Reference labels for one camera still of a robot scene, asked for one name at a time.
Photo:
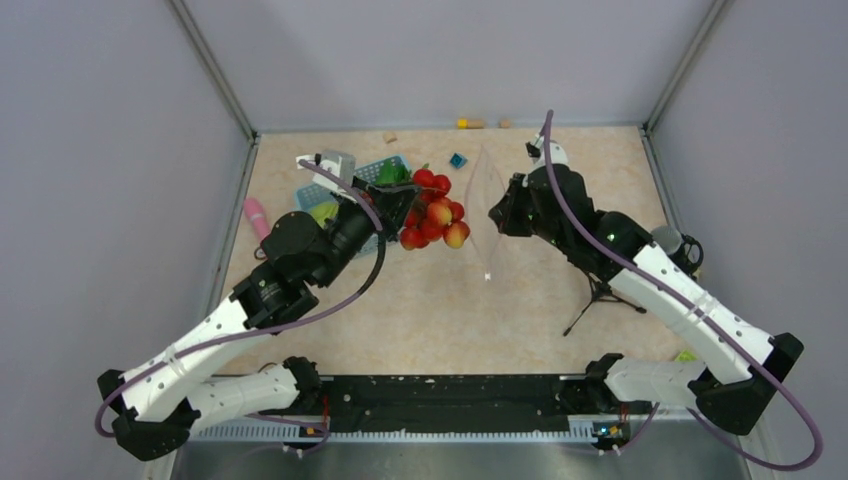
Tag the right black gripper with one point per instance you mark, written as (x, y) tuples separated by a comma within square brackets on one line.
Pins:
[(504, 213)]

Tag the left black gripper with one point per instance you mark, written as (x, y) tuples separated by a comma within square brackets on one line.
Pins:
[(389, 204)]

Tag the red cherry bunch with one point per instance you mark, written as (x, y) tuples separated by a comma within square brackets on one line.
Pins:
[(434, 216)]

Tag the clear pink-dotted zip bag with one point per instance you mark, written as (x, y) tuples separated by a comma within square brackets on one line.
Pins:
[(485, 188)]

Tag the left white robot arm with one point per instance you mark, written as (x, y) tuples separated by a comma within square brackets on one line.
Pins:
[(161, 404)]

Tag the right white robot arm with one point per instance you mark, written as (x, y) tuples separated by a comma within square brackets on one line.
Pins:
[(728, 384)]

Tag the green leafy vegetable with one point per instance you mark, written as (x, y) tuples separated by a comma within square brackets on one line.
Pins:
[(391, 172)]

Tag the green apple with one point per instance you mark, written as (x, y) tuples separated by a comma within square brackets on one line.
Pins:
[(324, 212)]

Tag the blue square block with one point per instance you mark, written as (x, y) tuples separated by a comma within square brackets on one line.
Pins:
[(458, 160)]

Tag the light blue plastic basket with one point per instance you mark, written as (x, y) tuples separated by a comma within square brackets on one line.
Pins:
[(308, 196)]

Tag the pink cylindrical bottle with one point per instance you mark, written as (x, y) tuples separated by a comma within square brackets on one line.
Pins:
[(255, 214)]

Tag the black microphone on stand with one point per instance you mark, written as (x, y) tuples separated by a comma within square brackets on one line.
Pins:
[(668, 257)]

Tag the small green block front right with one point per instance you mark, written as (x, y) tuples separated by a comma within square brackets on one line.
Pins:
[(685, 356)]

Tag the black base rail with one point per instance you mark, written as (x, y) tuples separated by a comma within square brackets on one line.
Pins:
[(485, 407)]

